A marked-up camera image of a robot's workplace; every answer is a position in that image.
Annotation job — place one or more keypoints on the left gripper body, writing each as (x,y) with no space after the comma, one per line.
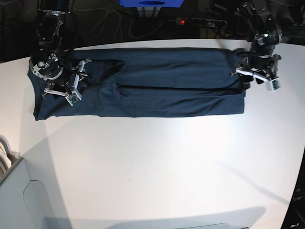
(263,66)

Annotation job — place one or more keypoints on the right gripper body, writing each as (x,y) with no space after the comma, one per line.
(65,82)

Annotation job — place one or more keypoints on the dark blue T-shirt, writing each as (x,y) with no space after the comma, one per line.
(150,82)

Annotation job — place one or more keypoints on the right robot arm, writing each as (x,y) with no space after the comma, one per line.
(48,62)

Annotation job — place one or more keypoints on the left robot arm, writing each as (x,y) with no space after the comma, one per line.
(263,31)

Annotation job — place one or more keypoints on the white power strip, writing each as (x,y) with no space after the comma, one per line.
(198,22)

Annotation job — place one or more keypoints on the blue box on stand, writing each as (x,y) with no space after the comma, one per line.
(151,3)

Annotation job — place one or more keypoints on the grey bin at left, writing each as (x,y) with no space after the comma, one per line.
(30,196)

